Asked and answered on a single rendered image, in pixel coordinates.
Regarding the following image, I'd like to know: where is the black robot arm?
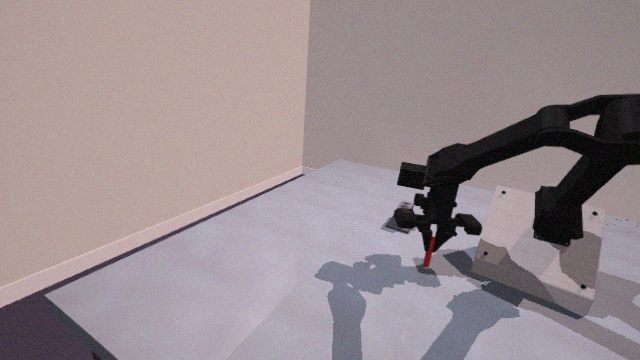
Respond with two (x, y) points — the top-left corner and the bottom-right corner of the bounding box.
(397, 93), (640, 246)

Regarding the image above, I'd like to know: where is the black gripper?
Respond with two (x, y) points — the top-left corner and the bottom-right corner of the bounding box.
(394, 191), (482, 253)

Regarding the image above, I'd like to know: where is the red peg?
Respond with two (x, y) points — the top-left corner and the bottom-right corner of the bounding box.
(424, 236), (436, 266)

